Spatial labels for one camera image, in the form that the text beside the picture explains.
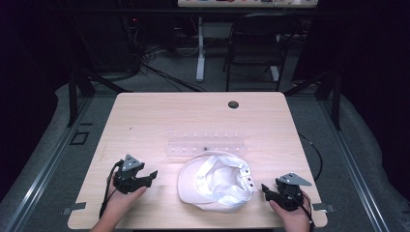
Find black frame post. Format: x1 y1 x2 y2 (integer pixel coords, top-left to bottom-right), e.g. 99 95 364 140
331 69 342 131
67 70 79 129

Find clear acrylic rack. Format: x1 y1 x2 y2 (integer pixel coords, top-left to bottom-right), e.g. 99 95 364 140
166 130 249 160

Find left hand-held gripper cable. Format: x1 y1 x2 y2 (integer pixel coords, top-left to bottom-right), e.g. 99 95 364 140
98 159 124 220

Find right hand-held gripper cable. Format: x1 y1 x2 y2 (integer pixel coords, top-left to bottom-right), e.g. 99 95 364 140
299 188 316 232

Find black floor cable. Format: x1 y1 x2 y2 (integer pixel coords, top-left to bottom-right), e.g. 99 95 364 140
297 132 324 183

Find person's left hand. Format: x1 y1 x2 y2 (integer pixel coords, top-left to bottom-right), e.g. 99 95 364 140
105 175 148 218

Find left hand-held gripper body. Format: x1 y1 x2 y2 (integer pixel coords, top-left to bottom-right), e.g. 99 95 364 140
112 154 153 195

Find black tape square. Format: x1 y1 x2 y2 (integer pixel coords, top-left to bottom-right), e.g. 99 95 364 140
69 130 90 146

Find black chair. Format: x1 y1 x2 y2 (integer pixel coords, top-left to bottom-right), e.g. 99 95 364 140
221 12 302 94

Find grey tape piece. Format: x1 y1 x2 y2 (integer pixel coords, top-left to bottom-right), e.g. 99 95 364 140
311 202 337 214
60 201 88 217

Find white desk leg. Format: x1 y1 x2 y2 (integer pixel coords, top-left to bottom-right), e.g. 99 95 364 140
194 15 207 83
269 65 280 83

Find hand-held gripper cable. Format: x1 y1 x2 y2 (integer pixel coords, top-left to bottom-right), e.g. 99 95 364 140
98 159 124 220
299 188 316 232

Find bundle of black cables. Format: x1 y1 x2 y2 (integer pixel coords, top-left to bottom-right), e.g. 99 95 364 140
119 13 209 94

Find white cap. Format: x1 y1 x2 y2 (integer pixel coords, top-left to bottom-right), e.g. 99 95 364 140
176 151 258 214

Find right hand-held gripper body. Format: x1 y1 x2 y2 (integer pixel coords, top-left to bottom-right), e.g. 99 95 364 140
273 172 313 213

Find aluminium floor rail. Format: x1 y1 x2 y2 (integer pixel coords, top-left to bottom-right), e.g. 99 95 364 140
316 96 392 232
0 96 95 232

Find person's right hand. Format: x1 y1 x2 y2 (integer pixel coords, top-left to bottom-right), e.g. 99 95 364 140
268 191 311 228

